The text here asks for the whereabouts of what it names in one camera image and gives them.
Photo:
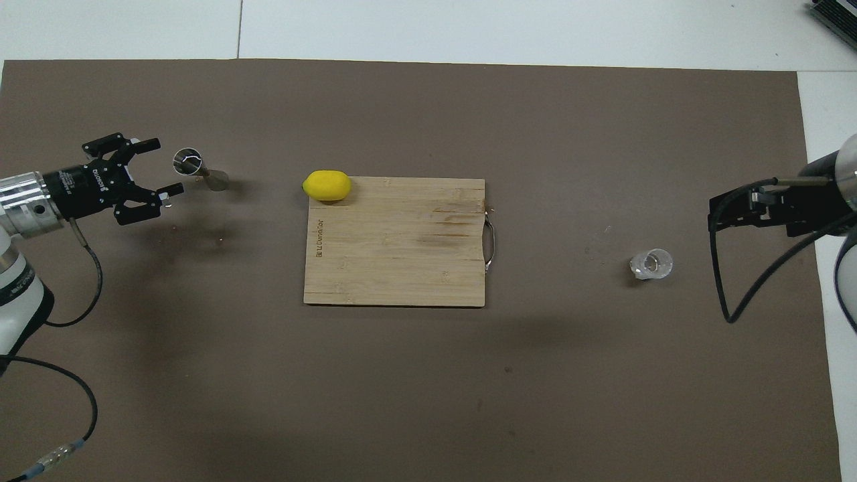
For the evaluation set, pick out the yellow lemon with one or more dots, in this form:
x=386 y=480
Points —
x=327 y=186

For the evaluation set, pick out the steel double jigger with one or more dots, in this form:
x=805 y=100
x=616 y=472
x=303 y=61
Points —
x=215 y=179

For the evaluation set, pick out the small clear glass cup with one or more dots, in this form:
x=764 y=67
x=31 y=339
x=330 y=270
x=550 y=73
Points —
x=651 y=264

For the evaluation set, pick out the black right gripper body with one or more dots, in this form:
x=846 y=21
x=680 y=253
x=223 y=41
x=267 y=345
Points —
x=810 y=204

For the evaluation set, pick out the wooden cutting board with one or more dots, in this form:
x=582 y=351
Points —
x=395 y=254

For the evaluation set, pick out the brown table mat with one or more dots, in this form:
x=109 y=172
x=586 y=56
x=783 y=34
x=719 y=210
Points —
x=201 y=402

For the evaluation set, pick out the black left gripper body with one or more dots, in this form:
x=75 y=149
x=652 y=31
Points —
x=84 y=187

